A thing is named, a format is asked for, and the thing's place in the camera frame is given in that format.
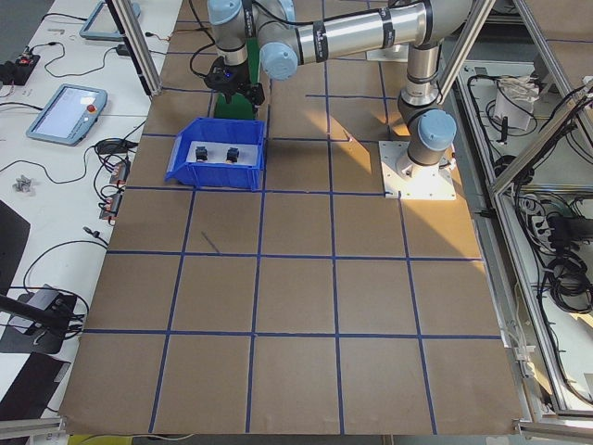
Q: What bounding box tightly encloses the aluminium frame post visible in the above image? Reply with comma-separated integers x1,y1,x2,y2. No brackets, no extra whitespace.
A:
106,0,162,97

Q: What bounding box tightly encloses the white foam in left bin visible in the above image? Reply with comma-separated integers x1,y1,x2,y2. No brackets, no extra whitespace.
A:
186,141,261,166

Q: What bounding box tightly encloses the teach pendant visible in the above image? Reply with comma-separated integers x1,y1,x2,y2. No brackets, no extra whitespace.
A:
79,1,122,42
26,83,108,146

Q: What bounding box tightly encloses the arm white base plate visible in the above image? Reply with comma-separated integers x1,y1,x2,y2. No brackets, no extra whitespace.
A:
379,141,456,201

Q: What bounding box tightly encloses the yellow push button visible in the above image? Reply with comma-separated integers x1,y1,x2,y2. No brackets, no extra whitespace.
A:
195,146,208,162

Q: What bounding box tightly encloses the red push button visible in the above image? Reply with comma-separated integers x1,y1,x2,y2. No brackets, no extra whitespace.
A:
225,147,240,164

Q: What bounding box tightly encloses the green conveyor belt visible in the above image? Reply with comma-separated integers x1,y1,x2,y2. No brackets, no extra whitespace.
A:
213,36,261,121

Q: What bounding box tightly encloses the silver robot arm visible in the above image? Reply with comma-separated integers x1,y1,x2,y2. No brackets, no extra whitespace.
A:
203,1,472,179

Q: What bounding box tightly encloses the far teach pendant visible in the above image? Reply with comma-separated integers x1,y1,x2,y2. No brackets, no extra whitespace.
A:
79,1,122,42

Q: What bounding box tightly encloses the black power adapter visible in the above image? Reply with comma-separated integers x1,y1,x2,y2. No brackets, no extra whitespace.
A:
115,44,130,57

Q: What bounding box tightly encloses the left blue plastic bin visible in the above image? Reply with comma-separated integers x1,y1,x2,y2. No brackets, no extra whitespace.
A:
165,118,266,190

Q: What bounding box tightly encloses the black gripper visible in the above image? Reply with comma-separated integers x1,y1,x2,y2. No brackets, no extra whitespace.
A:
204,62,265,107

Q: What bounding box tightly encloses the near teach pendant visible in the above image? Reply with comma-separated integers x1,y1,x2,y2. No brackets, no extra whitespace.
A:
26,83,108,146

